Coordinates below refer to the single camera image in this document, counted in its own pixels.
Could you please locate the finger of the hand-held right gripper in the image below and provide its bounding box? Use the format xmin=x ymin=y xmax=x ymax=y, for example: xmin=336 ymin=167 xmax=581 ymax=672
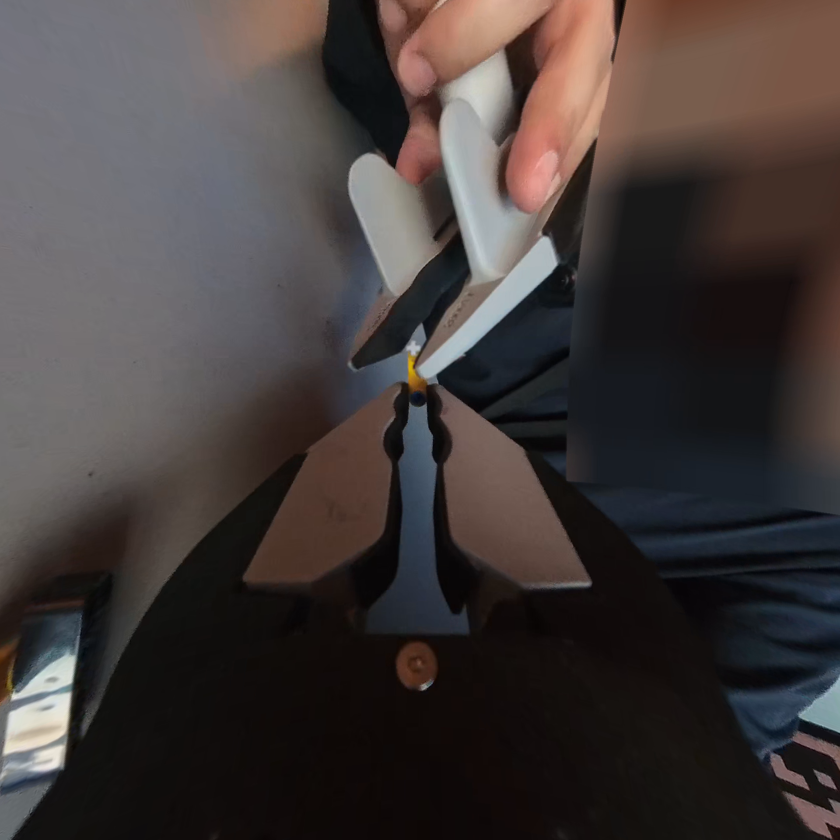
xmin=416 ymin=235 xmax=567 ymax=381
xmin=349 ymin=226 xmax=475 ymax=372

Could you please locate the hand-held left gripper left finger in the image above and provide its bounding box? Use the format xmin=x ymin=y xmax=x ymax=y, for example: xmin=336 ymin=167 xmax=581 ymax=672
xmin=242 ymin=382 xmax=404 ymax=610

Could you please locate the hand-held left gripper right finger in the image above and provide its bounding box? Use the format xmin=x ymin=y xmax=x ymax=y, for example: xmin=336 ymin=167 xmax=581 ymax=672
xmin=427 ymin=384 xmax=593 ymax=613

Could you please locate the grey axle with yellow connector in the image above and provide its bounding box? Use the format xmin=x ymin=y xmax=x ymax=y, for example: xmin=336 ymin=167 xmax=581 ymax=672
xmin=406 ymin=341 xmax=429 ymax=406

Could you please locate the person's right hand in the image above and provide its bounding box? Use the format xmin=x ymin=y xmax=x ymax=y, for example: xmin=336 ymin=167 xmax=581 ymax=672
xmin=377 ymin=0 xmax=616 ymax=215

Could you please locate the person's black jacket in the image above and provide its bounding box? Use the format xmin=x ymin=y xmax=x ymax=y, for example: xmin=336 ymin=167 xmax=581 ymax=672
xmin=320 ymin=0 xmax=411 ymax=161

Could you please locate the shiny metallic object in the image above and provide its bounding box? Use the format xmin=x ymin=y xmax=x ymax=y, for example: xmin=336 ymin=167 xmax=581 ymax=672
xmin=0 ymin=573 xmax=114 ymax=790

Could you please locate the black and pink patterned mat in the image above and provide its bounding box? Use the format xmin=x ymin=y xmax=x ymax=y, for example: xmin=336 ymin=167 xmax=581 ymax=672
xmin=766 ymin=721 xmax=840 ymax=840

